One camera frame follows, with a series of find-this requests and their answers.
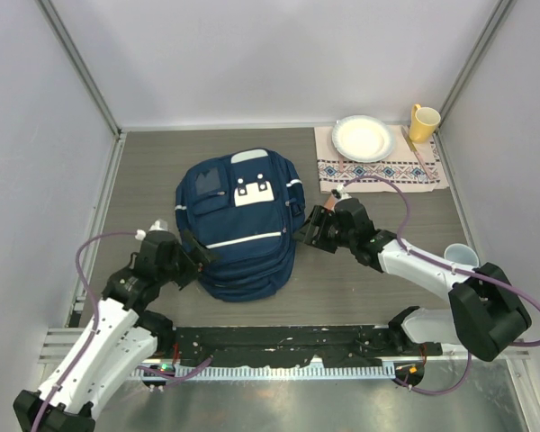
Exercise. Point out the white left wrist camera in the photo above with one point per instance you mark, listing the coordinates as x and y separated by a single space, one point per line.
157 232

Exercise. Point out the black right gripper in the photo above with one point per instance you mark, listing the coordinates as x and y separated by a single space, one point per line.
319 217

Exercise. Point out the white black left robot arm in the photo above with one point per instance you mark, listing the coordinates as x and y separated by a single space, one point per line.
120 336

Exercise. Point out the patterned white placemat cloth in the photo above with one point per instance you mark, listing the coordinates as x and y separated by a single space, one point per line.
400 167

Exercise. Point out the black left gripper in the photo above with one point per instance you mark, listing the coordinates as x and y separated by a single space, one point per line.
199 255

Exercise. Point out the white paper plate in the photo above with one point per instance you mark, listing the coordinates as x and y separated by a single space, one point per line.
363 139

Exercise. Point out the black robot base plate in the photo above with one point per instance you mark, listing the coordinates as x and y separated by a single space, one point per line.
291 346

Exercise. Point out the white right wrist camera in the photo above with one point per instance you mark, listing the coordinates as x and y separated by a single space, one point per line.
340 193

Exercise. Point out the aluminium front rail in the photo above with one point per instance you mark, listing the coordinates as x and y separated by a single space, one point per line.
57 344

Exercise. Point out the navy blue student backpack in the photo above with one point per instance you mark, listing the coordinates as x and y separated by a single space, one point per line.
244 208

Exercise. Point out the yellow mug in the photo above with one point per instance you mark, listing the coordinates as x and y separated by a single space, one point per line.
423 123

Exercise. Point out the pink handled knife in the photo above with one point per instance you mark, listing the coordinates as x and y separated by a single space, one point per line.
416 153

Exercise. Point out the brown leather wallet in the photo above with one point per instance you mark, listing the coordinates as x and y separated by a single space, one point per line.
330 202

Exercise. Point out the pale blue mug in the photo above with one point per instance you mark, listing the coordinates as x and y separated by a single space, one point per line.
460 254

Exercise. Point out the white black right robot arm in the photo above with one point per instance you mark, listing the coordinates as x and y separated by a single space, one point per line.
483 315

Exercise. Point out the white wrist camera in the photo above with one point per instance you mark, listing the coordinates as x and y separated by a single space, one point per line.
157 232
340 193

